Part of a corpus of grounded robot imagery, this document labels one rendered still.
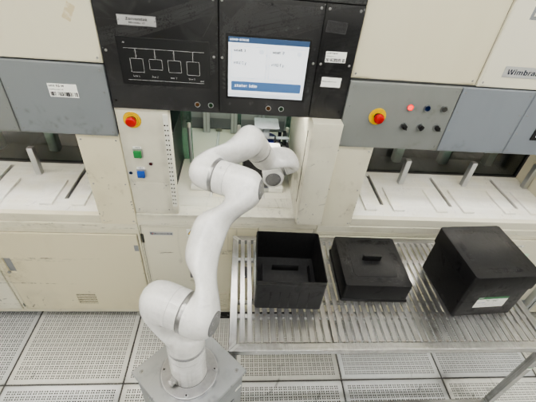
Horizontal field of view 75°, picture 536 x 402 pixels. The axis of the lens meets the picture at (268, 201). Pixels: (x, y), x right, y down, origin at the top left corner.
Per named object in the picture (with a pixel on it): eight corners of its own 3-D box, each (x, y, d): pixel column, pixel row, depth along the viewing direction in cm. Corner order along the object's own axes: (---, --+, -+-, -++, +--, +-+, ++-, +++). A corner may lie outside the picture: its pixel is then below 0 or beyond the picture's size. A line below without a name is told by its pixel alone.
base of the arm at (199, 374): (184, 414, 109) (179, 388, 98) (149, 372, 119) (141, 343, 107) (228, 370, 121) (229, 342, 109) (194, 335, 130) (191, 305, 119)
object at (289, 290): (254, 257, 163) (256, 230, 152) (312, 258, 165) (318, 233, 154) (254, 308, 141) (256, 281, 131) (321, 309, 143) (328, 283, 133)
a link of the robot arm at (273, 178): (279, 150, 144) (258, 156, 146) (282, 167, 134) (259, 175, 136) (285, 166, 150) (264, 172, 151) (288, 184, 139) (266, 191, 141)
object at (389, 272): (340, 301, 147) (346, 281, 139) (329, 250, 170) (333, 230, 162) (407, 302, 150) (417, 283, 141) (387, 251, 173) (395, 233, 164)
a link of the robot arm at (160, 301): (192, 368, 102) (187, 323, 87) (139, 344, 107) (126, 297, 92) (212, 334, 111) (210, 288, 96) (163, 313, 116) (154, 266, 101)
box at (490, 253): (450, 317, 145) (478, 278, 130) (419, 265, 167) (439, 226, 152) (511, 313, 149) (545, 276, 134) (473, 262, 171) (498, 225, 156)
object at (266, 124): (239, 185, 183) (242, 133, 162) (240, 162, 198) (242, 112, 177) (285, 186, 185) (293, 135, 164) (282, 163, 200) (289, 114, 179)
